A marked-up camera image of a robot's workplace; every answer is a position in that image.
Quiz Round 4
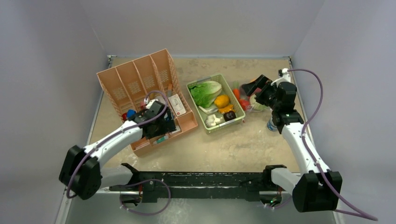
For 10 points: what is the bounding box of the blue object in organizer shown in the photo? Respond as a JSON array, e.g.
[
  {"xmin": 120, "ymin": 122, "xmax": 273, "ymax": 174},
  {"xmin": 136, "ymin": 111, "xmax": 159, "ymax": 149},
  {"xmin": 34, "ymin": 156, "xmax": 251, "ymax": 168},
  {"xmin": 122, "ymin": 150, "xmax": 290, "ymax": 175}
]
[{"xmin": 125, "ymin": 109, "xmax": 136, "ymax": 119}]

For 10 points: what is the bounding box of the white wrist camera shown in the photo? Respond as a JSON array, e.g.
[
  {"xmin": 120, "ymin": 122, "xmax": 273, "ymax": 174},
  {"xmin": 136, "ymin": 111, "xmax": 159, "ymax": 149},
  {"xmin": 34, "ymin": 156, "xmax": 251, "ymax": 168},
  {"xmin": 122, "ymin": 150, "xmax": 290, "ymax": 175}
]
[
  {"xmin": 271, "ymin": 68, "xmax": 291, "ymax": 86},
  {"xmin": 145, "ymin": 98, "xmax": 159, "ymax": 109}
]

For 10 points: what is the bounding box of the fake white bok choy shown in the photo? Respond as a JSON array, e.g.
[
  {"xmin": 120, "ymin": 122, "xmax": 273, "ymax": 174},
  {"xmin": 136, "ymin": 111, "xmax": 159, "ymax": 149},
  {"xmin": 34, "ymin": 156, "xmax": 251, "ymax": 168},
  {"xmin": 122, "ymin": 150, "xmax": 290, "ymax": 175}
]
[{"xmin": 198, "ymin": 104, "xmax": 218, "ymax": 115}]

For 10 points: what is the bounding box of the fake green cabbage head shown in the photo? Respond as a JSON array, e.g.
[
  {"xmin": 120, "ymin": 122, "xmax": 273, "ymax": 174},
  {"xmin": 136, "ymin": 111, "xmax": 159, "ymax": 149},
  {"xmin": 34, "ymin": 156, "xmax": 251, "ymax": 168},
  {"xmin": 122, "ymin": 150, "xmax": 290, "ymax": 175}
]
[{"xmin": 249, "ymin": 94, "xmax": 270, "ymax": 112}]

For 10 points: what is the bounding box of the fake red bell pepper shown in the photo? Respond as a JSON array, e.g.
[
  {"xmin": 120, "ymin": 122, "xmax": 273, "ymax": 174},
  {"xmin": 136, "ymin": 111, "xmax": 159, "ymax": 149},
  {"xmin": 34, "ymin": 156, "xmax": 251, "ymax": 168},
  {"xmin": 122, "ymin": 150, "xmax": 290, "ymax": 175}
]
[{"xmin": 239, "ymin": 98, "xmax": 251, "ymax": 111}]

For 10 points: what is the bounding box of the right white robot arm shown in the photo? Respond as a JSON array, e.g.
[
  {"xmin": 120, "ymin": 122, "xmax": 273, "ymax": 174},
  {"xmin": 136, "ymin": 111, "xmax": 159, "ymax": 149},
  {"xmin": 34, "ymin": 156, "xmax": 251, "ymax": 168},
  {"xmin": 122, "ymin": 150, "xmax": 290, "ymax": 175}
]
[{"xmin": 241, "ymin": 75, "xmax": 342, "ymax": 212}]

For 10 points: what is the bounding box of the fake yellow lemon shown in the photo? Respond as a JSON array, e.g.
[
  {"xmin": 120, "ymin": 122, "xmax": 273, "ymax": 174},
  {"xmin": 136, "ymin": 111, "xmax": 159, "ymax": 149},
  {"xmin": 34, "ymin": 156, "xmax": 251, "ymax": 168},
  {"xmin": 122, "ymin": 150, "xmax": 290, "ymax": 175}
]
[{"xmin": 213, "ymin": 95, "xmax": 230, "ymax": 108}]

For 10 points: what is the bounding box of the fake napa cabbage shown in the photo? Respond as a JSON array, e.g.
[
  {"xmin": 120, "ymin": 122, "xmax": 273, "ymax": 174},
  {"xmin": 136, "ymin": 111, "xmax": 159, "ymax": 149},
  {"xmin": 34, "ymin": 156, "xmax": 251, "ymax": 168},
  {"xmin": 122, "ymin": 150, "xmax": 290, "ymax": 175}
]
[{"xmin": 189, "ymin": 81, "xmax": 222, "ymax": 108}]

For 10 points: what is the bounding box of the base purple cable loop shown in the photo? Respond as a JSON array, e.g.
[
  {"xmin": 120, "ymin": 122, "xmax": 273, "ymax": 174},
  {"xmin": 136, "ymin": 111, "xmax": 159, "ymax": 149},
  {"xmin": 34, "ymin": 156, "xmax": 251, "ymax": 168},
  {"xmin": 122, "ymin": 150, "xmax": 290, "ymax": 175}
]
[{"xmin": 119, "ymin": 178, "xmax": 172, "ymax": 217}]

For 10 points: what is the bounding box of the fake orange ginger root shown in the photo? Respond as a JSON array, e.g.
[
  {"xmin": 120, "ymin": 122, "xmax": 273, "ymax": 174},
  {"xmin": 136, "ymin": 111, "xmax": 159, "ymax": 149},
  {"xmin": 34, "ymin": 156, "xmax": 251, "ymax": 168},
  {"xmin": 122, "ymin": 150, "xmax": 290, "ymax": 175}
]
[{"xmin": 218, "ymin": 104, "xmax": 235, "ymax": 114}]

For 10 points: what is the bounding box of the fake orange carrot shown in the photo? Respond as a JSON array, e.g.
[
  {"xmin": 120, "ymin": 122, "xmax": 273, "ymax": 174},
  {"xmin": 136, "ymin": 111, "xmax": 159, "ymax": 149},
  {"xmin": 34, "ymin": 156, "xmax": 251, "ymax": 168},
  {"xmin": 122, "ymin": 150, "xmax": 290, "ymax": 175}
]
[{"xmin": 232, "ymin": 81, "xmax": 240, "ymax": 101}]

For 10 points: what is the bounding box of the fake dark purple plum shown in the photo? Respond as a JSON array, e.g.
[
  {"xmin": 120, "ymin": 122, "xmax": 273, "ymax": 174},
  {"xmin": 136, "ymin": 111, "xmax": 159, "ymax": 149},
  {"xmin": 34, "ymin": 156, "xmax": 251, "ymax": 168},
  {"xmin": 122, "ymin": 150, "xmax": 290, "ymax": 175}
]
[{"xmin": 223, "ymin": 110, "xmax": 237, "ymax": 122}]

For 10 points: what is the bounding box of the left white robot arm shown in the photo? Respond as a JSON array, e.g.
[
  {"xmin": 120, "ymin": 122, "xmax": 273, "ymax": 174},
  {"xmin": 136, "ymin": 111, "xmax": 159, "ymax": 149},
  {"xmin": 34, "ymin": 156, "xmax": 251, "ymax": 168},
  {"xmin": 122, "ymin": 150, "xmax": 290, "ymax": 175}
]
[{"xmin": 59, "ymin": 100, "xmax": 176, "ymax": 200}]

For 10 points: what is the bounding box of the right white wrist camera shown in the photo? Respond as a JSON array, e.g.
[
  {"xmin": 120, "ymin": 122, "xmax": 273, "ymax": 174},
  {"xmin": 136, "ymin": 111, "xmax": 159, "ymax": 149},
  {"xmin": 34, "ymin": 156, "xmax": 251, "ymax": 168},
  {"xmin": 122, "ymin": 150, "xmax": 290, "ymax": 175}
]
[{"xmin": 271, "ymin": 68, "xmax": 291, "ymax": 86}]

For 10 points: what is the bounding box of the fake white garlic bulb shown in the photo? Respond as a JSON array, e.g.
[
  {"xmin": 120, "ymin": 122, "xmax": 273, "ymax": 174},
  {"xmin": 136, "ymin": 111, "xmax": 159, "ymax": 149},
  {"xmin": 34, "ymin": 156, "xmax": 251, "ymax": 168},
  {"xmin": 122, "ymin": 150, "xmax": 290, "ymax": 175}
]
[{"xmin": 204, "ymin": 114, "xmax": 224, "ymax": 128}]

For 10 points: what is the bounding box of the white packaged item card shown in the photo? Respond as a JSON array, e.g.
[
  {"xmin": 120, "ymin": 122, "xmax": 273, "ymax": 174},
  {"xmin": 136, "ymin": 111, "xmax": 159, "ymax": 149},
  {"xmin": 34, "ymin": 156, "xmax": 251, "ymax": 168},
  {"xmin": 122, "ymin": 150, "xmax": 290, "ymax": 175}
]
[{"xmin": 168, "ymin": 94, "xmax": 187, "ymax": 117}]

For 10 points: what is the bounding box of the clear zip top bag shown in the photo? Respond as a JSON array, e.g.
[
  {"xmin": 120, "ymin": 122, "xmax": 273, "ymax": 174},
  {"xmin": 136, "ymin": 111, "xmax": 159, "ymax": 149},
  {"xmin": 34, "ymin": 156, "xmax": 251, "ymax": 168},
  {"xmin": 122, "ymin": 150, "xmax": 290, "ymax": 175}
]
[{"xmin": 232, "ymin": 84, "xmax": 272, "ymax": 112}]

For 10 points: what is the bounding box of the green white glue stick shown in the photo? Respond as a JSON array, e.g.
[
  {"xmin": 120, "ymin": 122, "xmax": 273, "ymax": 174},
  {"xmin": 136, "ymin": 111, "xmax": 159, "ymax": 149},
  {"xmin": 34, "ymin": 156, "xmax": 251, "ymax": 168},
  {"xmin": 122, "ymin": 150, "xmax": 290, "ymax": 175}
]
[{"xmin": 153, "ymin": 135, "xmax": 169, "ymax": 145}]

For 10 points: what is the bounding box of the pink plastic file organizer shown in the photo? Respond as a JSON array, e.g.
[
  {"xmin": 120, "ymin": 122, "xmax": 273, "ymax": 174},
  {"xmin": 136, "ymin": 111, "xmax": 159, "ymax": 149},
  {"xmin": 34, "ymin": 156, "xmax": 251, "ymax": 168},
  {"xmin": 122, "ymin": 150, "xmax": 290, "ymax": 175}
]
[{"xmin": 97, "ymin": 49, "xmax": 198, "ymax": 157}]

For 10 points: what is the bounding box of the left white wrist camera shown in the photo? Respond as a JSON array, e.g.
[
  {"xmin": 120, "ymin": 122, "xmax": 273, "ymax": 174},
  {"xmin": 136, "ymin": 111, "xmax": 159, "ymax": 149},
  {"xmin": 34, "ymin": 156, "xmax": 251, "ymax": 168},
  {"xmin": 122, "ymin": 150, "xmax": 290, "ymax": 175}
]
[{"xmin": 145, "ymin": 98, "xmax": 159, "ymax": 109}]

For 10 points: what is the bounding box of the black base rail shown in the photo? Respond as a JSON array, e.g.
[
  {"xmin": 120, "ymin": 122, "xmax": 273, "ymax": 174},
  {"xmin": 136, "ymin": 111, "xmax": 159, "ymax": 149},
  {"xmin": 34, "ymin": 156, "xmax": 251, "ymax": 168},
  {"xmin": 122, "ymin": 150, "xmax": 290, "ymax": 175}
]
[{"xmin": 109, "ymin": 163, "xmax": 286, "ymax": 204}]

